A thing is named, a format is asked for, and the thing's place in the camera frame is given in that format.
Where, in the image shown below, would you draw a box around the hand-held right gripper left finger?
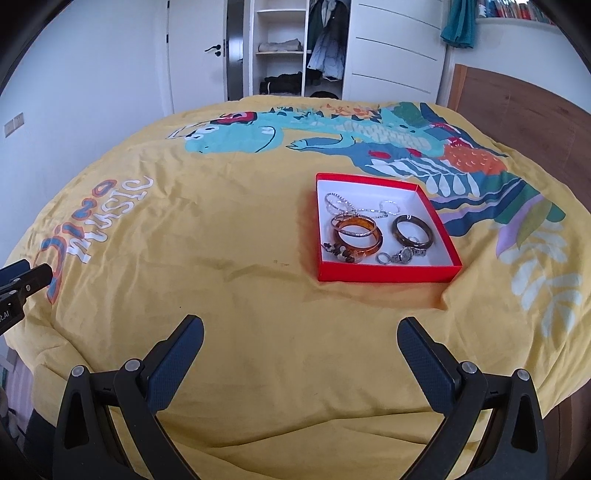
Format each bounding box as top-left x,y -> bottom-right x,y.
53,315 -> 205,480

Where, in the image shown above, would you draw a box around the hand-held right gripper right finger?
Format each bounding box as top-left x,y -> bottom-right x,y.
397,317 -> 548,480

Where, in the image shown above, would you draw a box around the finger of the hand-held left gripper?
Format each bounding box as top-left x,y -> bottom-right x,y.
0,263 -> 54,303
0,259 -> 30,286

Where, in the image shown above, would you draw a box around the red jewelry box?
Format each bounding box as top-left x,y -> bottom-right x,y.
315,172 -> 463,282

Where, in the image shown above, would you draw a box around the dark brown bangle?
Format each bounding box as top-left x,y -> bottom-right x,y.
392,214 -> 434,248

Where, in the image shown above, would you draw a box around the thin bronze bangle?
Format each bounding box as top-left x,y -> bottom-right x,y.
330,212 -> 377,241

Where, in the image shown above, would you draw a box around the silver chain necklace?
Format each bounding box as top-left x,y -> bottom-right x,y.
345,207 -> 389,220

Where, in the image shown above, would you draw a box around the yellow dinosaur print blanket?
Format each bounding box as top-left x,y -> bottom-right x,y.
4,95 -> 585,480

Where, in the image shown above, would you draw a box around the silver wristwatch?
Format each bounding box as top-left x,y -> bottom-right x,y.
392,246 -> 428,265

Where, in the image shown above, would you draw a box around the amber translucent bangle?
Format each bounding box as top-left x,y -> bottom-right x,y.
333,216 -> 384,257

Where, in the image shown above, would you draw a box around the white door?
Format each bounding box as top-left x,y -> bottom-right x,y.
167,0 -> 229,116

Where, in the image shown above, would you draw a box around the wooden headboard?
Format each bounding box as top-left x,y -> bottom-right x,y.
450,63 -> 591,222

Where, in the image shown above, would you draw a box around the pile of dark clothes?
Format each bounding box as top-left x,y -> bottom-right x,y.
259,72 -> 304,96

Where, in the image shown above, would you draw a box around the white wardrobe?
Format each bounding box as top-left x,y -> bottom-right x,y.
249,0 -> 451,106

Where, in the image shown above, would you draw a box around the hanging light blue jacket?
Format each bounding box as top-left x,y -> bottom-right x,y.
307,0 -> 350,82

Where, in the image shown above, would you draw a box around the folded beige clothes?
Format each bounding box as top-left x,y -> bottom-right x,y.
257,39 -> 304,53

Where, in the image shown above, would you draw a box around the teal hanging cloth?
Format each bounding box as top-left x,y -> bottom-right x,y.
440,0 -> 477,49

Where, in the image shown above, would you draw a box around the row of books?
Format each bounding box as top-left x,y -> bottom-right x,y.
475,0 -> 556,24

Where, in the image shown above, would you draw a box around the brown beaded bracelet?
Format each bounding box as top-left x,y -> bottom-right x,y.
322,240 -> 366,265

